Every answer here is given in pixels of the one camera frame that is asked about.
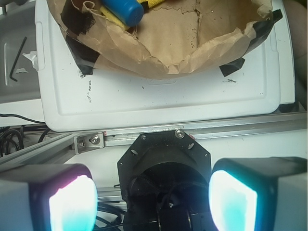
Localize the brown paper bag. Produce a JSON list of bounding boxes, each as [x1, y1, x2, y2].
[[47, 0, 282, 79]]

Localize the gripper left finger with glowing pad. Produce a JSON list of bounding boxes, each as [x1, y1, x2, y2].
[[0, 164, 98, 231]]

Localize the blue bottle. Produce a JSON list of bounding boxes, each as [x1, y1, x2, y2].
[[101, 0, 144, 27]]

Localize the metal corner bracket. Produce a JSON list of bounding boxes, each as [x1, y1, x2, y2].
[[73, 132, 105, 154]]

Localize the crumpled white paper scrap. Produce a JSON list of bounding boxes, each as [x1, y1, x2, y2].
[[15, 51, 39, 74]]

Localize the aluminium extrusion rail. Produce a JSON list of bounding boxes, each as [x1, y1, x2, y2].
[[0, 111, 308, 164]]

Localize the black hex key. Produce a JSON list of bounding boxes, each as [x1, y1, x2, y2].
[[9, 37, 27, 82]]

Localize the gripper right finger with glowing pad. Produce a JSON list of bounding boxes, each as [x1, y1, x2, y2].
[[209, 156, 308, 231]]

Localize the black cables bundle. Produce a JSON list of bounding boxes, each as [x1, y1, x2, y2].
[[0, 113, 52, 158]]

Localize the yellow cloth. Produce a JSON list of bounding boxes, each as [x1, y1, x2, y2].
[[100, 0, 164, 30]]

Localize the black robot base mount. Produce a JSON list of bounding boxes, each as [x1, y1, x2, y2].
[[117, 132, 216, 231]]

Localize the white plastic tray lid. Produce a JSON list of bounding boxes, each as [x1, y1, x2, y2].
[[35, 0, 295, 132]]

